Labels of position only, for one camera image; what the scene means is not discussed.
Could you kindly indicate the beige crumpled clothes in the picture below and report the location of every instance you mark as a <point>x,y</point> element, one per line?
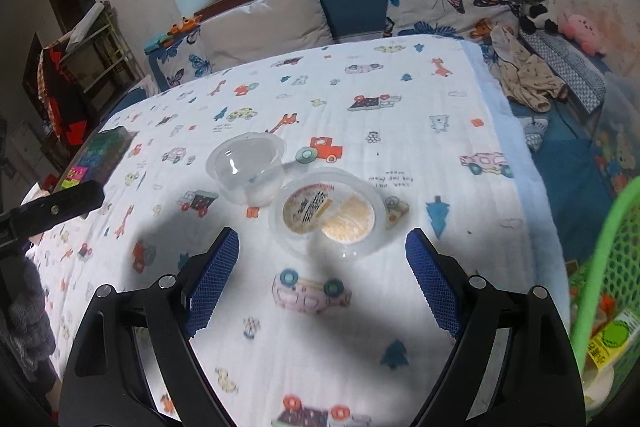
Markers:
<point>524,77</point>

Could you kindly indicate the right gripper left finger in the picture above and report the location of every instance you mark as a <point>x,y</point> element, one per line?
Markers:
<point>132,363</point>

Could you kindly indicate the left butterfly pillow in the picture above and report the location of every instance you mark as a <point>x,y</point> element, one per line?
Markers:
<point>184,60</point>

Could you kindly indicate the white paper cup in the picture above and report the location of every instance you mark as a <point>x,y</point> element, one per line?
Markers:
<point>596,384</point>

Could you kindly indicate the green yellow juice carton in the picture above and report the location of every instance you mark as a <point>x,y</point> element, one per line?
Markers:
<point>605,348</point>

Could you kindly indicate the orange toy on sofa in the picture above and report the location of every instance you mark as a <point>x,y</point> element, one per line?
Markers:
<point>186,25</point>

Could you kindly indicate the clear pudding cup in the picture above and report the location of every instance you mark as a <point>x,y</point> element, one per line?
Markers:
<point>248,168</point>

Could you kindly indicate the blue sofa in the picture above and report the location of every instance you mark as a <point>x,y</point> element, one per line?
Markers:
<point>579,198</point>

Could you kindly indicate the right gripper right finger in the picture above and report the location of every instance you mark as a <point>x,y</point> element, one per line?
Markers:
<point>512,363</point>

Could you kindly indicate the green plastic waste basket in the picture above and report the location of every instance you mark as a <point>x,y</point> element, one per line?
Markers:
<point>608,283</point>

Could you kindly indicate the butterfly pillow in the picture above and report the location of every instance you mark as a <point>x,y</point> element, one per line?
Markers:
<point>461,19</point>
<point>184,60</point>

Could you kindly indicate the right butterfly pillow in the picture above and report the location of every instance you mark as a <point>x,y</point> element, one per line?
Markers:
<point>461,19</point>

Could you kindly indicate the striped grey cloth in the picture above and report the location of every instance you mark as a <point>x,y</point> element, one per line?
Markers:
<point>576,69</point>

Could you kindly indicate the patterned white tablecloth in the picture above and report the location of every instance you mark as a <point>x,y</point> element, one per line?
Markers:
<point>420,119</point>

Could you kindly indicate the metal shelf rack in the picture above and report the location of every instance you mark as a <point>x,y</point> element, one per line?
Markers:
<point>97,57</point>

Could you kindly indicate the clear plastic toy bin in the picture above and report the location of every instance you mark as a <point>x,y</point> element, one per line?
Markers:
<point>615,144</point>

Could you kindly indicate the beige cushion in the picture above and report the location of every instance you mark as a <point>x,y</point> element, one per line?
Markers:
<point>264,28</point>

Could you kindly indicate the pink plush toy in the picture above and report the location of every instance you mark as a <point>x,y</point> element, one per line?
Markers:
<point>584,33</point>

